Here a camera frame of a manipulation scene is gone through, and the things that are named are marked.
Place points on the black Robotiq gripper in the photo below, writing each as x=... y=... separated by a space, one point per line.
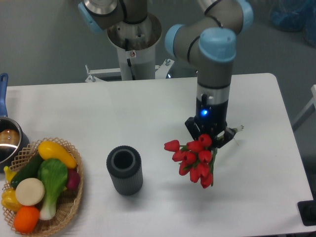
x=210 y=119

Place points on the red tulip bouquet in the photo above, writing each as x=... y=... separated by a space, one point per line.
x=196 y=158

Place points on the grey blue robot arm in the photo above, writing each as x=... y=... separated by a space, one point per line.
x=208 y=45

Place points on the dark grey ribbed vase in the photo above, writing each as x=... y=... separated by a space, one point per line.
x=125 y=168

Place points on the white furniture leg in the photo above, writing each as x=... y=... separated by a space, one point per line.
x=306 y=112

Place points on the black box at table edge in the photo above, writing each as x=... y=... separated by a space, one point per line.
x=307 y=210

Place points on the blue plastic bag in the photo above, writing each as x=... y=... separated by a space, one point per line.
x=295 y=16

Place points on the dark red radish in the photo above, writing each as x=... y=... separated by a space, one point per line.
x=73 y=180

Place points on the woven wicker basket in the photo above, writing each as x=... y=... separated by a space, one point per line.
x=67 y=203

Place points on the green bok choy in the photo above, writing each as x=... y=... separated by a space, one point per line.
x=53 y=174

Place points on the yellow squash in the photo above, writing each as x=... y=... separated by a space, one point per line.
x=49 y=149

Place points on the dark green cucumber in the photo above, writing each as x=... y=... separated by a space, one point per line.
x=29 y=170

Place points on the beige round bun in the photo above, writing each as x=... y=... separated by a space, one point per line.
x=30 y=192

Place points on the orange fruit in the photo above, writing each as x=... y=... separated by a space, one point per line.
x=26 y=219

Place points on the yellow banana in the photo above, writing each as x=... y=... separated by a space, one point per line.
x=9 y=174

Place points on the yellow bell pepper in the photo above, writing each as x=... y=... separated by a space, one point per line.
x=9 y=200

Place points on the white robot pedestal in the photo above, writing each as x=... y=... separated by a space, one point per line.
x=136 y=50

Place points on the blue handled saucepan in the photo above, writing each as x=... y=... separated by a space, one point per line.
x=12 y=137

